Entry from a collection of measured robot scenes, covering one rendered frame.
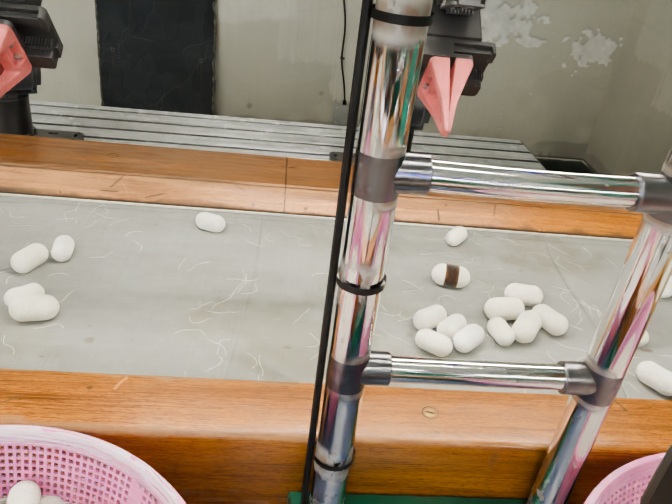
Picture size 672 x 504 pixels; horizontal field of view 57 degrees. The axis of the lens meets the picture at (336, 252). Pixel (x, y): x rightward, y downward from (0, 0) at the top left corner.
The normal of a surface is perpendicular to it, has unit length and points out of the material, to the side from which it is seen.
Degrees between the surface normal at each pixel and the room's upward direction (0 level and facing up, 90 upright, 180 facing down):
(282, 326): 0
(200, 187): 45
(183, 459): 90
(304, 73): 90
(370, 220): 90
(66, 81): 90
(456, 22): 39
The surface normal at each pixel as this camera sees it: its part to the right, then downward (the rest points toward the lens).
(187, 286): 0.11, -0.85
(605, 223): 0.11, -0.24
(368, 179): -0.40, 0.43
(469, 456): 0.05, 0.51
